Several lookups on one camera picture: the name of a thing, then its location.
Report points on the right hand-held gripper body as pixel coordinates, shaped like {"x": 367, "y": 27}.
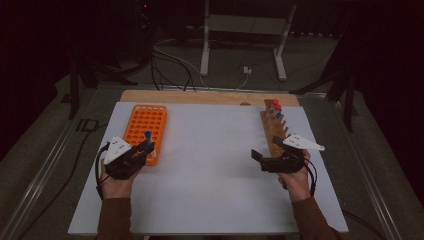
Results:
{"x": 300, "y": 142}

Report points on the white power plug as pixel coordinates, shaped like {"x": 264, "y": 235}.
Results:
{"x": 247, "y": 70}

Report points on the grey metal stand frame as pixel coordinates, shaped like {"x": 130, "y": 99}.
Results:
{"x": 246, "y": 25}

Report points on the wooden test tube rack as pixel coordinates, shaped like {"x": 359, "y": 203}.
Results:
{"x": 271, "y": 128}

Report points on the dark equipment tower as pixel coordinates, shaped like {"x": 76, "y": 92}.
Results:
{"x": 145, "y": 23}

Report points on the white table mat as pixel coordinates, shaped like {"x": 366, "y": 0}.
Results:
{"x": 210, "y": 166}

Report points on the metal floor rail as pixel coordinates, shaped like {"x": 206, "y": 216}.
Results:
{"x": 40, "y": 176}
{"x": 373, "y": 186}

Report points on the black tripod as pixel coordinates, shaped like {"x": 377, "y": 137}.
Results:
{"x": 348, "y": 100}
{"x": 74, "y": 86}

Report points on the person's left hand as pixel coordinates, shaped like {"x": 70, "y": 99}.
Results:
{"x": 116, "y": 188}

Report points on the orange test tube rack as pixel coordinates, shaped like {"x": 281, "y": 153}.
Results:
{"x": 145, "y": 120}

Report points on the blue-capped test tube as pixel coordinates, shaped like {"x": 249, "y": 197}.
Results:
{"x": 147, "y": 135}
{"x": 278, "y": 115}

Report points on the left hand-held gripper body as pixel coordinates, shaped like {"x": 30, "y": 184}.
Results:
{"x": 116, "y": 151}

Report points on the person's right hand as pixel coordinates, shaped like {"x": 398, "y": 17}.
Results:
{"x": 296, "y": 186}

